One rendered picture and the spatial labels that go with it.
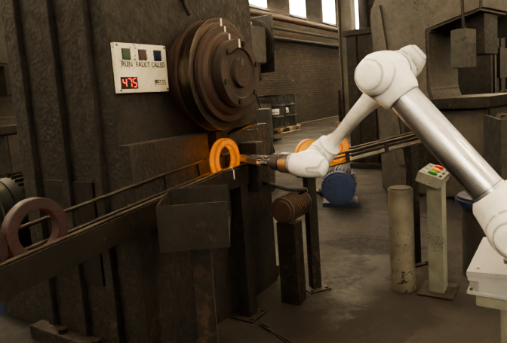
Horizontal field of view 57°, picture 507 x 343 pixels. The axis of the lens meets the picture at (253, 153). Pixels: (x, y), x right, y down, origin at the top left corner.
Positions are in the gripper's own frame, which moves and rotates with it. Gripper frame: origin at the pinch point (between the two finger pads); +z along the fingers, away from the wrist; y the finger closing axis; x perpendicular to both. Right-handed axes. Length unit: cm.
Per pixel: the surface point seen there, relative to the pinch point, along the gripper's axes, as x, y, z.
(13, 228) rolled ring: -3, -108, 0
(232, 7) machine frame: 70, 21, 19
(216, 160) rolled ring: 1.9, -19.3, 0.1
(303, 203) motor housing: -23.9, 23.4, -20.1
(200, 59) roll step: 43, -29, 0
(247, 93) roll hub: 29.7, -5.6, -7.0
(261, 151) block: 1.2, 12.8, -2.6
